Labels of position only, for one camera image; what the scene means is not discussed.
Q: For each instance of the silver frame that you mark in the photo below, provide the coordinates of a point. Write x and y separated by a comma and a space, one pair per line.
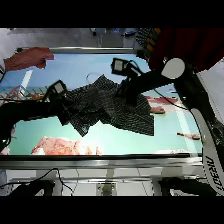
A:
100, 163

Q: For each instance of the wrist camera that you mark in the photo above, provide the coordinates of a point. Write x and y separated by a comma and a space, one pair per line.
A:
119, 66
58, 88

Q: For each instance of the dark patterned garment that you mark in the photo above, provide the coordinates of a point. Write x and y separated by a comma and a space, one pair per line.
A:
146, 38

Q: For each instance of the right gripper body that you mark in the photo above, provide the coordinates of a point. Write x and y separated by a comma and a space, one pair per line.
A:
128, 91

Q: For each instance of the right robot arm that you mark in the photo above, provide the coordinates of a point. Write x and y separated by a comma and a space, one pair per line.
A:
186, 90

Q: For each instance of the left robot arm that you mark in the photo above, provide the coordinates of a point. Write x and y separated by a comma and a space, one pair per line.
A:
23, 111

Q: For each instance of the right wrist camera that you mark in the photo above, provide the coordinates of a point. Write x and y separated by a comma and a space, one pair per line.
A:
119, 66

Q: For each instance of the dark red garment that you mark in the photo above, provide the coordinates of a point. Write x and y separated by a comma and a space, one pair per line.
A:
190, 43

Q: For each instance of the black checked shirt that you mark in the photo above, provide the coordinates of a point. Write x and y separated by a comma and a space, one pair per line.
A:
110, 110

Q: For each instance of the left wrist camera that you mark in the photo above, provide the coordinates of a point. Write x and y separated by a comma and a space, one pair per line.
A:
58, 88

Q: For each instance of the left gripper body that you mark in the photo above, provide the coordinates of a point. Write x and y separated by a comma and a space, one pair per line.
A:
63, 113

